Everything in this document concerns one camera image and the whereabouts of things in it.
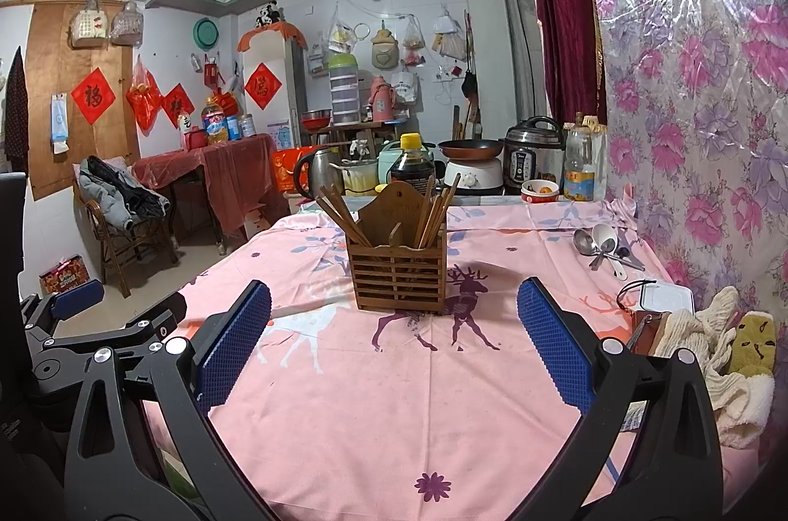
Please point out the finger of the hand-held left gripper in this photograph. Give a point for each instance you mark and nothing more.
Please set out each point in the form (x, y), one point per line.
(77, 299)
(141, 327)

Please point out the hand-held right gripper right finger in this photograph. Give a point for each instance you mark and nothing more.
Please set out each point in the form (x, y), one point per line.
(554, 348)

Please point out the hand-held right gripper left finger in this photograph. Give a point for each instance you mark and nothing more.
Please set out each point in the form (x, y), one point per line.
(237, 342)

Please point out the wooden chopstick holder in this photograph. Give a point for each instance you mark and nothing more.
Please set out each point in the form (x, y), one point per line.
(394, 275)

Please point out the bundle of wooden chopsticks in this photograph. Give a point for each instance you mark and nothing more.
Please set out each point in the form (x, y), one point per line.
(431, 219)

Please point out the red patterned gift box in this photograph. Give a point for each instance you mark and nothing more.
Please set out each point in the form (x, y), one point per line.
(61, 275)

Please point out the wooden chair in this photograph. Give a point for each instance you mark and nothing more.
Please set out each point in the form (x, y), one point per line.
(120, 250)

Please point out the brown wallet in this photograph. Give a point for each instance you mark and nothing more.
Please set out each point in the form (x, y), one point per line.
(646, 333)

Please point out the grey padded jacket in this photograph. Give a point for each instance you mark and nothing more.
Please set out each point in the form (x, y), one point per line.
(111, 207)

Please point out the metal spoon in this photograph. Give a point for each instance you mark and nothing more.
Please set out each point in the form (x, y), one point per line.
(583, 243)
(631, 263)

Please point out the cardboard box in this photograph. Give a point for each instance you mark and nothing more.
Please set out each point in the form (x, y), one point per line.
(255, 225)

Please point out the black jacket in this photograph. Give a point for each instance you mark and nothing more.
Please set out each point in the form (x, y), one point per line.
(148, 201)

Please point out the small red white bowl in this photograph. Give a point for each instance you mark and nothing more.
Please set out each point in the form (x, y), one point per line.
(540, 193)

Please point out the pink deer printed tablecloth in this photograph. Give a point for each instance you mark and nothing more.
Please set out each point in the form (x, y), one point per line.
(369, 435)

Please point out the red covered side table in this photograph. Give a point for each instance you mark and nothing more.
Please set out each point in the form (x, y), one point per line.
(234, 176)

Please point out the red gold gift box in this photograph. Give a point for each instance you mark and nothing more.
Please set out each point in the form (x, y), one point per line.
(283, 170)

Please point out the blue white hanging packet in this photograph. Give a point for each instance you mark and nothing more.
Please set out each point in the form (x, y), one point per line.
(60, 121)

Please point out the clear plastic oil bottle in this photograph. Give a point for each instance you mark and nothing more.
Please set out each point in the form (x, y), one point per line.
(578, 170)

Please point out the steel electric kettle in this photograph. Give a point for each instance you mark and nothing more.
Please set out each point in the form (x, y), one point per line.
(323, 173)

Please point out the black pressure cooker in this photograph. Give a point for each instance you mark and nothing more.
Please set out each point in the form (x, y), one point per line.
(532, 158)

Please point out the dark hanging garment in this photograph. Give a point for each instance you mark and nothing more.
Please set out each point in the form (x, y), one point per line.
(16, 115)

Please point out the pale yellow pot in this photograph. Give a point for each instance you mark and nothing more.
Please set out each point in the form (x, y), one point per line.
(357, 179)

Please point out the red diamond paper decoration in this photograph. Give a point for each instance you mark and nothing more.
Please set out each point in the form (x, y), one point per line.
(263, 87)
(93, 96)
(178, 105)

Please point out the white can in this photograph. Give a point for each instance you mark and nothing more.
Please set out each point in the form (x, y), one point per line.
(184, 122)

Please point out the red hanging plastic bag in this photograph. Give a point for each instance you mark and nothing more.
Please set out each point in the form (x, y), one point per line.
(144, 99)

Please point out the yellow cooking oil bottle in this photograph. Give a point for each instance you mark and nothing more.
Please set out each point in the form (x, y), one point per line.
(215, 127)

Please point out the blue can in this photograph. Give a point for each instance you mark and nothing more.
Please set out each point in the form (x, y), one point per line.
(233, 127)

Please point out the brown frying pan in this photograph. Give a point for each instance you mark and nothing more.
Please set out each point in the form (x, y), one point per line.
(471, 148)

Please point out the silver can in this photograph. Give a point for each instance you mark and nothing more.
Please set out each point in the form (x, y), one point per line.
(247, 126)

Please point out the white refrigerator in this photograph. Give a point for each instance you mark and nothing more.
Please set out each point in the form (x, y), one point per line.
(265, 127)

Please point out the red basin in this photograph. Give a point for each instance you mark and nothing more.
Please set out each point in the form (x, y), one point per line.
(316, 122)

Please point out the dark sauce bottle yellow cap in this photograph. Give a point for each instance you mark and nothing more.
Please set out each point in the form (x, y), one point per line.
(409, 164)

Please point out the brown wooden board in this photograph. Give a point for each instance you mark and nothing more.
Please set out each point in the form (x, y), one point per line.
(43, 65)

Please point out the light green rice cooker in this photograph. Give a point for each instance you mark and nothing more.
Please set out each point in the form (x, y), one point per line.
(389, 158)

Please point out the wooden shelf table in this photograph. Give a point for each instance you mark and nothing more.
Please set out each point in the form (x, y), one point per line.
(345, 128)

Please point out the red hanging item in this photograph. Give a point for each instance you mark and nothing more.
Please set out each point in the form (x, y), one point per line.
(211, 75)

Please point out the grey stacked food container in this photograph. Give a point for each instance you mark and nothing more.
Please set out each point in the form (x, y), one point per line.
(343, 93)

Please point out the white hanging handbag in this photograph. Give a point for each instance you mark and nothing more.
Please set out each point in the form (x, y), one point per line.
(89, 25)

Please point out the black hanging brush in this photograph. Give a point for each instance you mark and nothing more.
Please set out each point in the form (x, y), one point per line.
(469, 84)

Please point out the clear hanging plastic bag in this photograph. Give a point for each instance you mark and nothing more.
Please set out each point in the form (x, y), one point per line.
(127, 25)

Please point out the pink thermos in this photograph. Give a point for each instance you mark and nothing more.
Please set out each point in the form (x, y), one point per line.
(380, 99)

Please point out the green round basin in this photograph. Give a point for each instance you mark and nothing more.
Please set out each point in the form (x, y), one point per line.
(206, 33)

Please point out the white tote bag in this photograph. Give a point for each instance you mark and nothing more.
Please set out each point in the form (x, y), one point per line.
(406, 89)

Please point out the floral plastic sheet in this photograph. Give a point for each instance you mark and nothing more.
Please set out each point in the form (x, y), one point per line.
(689, 65)

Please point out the orange cloth cover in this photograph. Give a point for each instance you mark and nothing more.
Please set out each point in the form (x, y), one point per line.
(283, 27)

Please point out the plastic bag yellow contents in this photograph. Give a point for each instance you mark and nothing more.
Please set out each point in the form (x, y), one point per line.
(341, 35)

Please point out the beige hanging bag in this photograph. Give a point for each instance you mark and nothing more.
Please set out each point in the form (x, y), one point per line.
(385, 50)

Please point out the panda plush toy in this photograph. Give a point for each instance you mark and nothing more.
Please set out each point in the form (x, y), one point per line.
(266, 16)

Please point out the white hanging plastic bag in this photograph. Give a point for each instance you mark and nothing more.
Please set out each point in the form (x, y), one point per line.
(449, 38)

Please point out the plastic bag red contents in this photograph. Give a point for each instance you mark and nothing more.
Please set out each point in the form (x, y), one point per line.
(413, 44)

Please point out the maroon curtain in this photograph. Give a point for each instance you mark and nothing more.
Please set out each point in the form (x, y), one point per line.
(566, 4)

